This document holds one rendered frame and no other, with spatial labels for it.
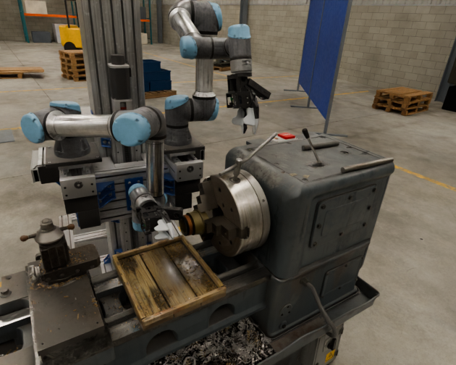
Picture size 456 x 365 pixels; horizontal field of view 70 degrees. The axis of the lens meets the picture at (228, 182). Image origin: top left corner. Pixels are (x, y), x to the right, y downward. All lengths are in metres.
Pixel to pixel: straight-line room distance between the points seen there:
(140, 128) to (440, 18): 10.92
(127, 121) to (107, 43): 0.60
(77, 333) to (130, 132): 0.63
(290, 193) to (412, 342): 1.65
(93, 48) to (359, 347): 2.20
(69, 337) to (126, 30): 1.28
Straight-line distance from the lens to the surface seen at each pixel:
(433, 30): 11.72
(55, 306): 1.13
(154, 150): 1.36
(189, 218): 1.16
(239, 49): 1.18
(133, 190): 1.36
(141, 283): 1.26
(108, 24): 1.70
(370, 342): 2.43
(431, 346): 2.60
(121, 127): 1.20
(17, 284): 1.35
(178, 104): 1.62
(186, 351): 1.47
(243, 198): 1.12
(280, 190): 1.16
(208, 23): 1.61
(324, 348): 1.85
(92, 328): 1.04
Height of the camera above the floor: 1.74
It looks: 26 degrees down
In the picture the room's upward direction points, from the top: 4 degrees clockwise
